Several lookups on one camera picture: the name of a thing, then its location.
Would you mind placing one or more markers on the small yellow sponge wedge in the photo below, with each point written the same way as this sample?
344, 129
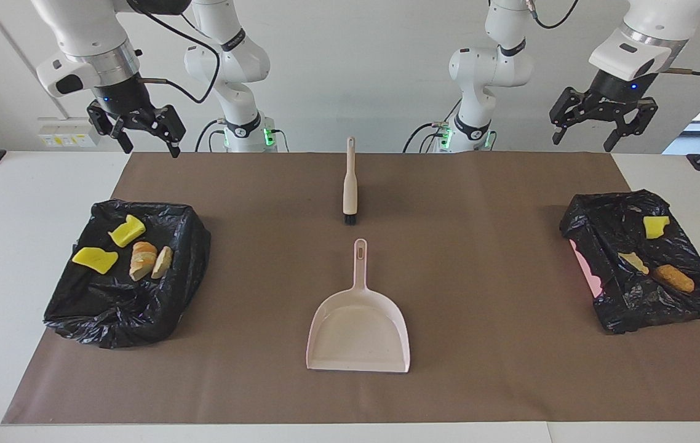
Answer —
656, 226

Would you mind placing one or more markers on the pink bin wrapped black bag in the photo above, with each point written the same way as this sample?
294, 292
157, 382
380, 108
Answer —
627, 301

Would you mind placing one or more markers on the brown rounded foam lump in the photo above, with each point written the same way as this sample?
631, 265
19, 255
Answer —
675, 279

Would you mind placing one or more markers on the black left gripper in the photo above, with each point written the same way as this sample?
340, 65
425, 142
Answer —
619, 95

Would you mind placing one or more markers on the notched yellow sponge piece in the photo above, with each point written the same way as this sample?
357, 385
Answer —
125, 231

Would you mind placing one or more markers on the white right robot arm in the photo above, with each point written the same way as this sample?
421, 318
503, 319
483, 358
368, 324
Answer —
227, 67

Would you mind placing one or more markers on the pale pink plastic dustpan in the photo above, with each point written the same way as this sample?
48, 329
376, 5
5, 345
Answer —
359, 332

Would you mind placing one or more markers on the large pale foam chunk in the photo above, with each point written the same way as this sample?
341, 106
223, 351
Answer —
142, 261

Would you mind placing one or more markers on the beige hand brush black bristles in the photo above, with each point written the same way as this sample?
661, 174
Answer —
350, 184

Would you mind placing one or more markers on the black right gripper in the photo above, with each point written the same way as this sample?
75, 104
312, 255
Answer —
123, 101

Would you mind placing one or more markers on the open black bag lined bin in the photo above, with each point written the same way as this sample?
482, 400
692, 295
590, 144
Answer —
110, 314

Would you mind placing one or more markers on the brown table mat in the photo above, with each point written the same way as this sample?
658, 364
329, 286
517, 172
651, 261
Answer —
350, 394

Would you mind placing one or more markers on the white wall socket box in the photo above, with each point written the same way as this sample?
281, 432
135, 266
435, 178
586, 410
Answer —
67, 132

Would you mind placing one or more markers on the slim tan foam chunk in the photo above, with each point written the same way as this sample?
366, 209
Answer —
163, 263

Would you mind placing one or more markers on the small pale foam chunk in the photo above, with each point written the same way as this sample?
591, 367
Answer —
634, 262

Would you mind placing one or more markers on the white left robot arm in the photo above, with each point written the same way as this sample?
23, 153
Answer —
485, 67

